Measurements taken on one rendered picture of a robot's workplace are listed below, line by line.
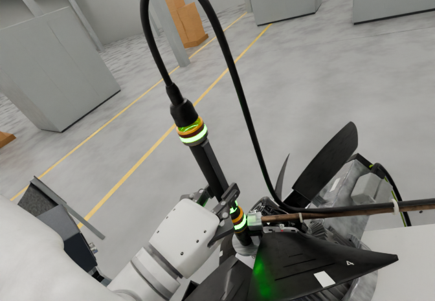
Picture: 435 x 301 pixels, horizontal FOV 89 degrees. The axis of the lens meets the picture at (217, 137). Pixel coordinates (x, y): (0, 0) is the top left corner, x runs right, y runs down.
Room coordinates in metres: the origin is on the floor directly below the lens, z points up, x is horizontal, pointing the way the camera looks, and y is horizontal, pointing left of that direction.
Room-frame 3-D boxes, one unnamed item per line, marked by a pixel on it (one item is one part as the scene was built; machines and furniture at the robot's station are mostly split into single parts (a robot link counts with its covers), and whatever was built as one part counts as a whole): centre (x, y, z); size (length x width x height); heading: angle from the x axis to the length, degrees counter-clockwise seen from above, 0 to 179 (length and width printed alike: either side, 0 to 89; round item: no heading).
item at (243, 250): (0.30, 0.02, 1.31); 0.09 x 0.07 x 0.10; 70
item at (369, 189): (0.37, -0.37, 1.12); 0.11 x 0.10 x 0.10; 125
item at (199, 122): (0.30, 0.03, 1.61); 0.04 x 0.04 x 0.03
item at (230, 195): (0.26, 0.02, 1.46); 0.07 x 0.03 x 0.03; 126
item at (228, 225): (0.23, 0.07, 1.46); 0.08 x 0.06 x 0.01; 66
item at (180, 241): (0.24, 0.12, 1.46); 0.11 x 0.10 x 0.07; 126
